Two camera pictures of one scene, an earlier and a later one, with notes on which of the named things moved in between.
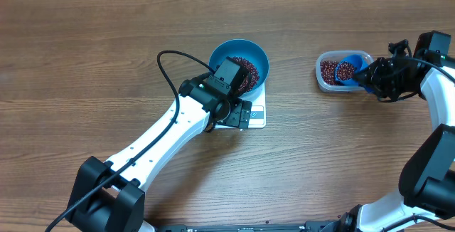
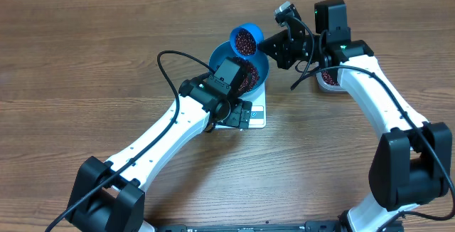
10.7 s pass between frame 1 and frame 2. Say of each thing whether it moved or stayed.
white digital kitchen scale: stayed
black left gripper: stayed
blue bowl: stayed
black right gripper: moved
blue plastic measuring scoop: moved
